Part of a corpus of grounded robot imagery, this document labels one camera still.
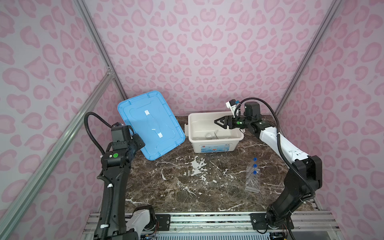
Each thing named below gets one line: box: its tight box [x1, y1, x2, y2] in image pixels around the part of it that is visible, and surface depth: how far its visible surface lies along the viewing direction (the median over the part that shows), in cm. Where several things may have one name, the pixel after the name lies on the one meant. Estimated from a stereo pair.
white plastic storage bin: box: [184, 111, 245, 154], surface depth 100 cm
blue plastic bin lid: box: [118, 90, 186, 161], surface depth 80 cm
